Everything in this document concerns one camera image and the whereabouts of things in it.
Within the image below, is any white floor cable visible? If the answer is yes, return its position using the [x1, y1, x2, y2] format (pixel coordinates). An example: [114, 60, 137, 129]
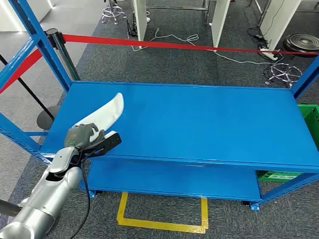
[128, 28, 283, 65]

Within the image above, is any white desk leg panel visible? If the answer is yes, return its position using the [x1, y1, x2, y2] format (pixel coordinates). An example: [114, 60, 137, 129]
[211, 0, 231, 48]
[132, 0, 148, 42]
[259, 0, 302, 52]

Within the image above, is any blue metal shelf rack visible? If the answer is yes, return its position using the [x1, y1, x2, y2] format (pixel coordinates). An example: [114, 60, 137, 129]
[0, 0, 319, 212]

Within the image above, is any small black floor device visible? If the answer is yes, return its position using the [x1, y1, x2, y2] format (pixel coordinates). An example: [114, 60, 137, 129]
[126, 19, 138, 37]

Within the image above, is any chrome stool base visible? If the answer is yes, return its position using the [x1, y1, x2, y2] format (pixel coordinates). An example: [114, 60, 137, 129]
[101, 0, 127, 25]

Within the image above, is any red barrier belt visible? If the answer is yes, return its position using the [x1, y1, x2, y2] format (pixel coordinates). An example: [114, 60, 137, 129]
[62, 34, 319, 56]
[0, 48, 43, 95]

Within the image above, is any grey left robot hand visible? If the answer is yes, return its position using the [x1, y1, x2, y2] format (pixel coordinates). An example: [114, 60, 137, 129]
[64, 122, 105, 150]

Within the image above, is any white power strip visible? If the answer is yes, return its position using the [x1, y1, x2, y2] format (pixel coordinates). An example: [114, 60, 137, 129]
[259, 47, 279, 61]

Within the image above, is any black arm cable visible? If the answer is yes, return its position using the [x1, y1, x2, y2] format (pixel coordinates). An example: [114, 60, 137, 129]
[70, 150, 91, 239]

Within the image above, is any steel desk crossbar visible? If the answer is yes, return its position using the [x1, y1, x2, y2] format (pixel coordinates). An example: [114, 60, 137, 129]
[146, 4, 210, 11]

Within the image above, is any black cable bundle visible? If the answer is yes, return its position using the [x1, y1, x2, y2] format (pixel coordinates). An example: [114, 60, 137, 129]
[246, 26, 271, 49]

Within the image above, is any white plastic car part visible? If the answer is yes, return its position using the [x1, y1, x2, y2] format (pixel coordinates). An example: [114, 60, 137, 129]
[74, 93, 125, 143]

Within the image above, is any black round stool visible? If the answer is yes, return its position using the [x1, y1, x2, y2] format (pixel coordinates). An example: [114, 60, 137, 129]
[264, 33, 319, 89]

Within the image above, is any green plastic crate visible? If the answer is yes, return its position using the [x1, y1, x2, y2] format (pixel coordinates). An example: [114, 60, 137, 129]
[256, 104, 319, 183]

